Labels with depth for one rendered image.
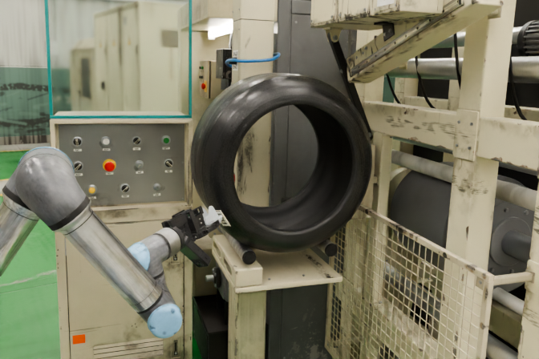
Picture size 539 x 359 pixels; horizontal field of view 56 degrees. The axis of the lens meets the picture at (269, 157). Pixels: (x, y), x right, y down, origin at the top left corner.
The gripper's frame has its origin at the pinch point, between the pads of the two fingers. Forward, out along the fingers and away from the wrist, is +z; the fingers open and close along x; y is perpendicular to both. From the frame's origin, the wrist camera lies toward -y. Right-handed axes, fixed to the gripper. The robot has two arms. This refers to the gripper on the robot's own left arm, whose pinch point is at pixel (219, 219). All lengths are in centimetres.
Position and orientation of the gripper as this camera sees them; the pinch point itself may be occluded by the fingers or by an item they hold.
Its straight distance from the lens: 151.9
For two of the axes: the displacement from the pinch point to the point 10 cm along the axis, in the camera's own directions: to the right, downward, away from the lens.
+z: 5.1, -2.6, 8.2
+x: -7.9, 2.2, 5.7
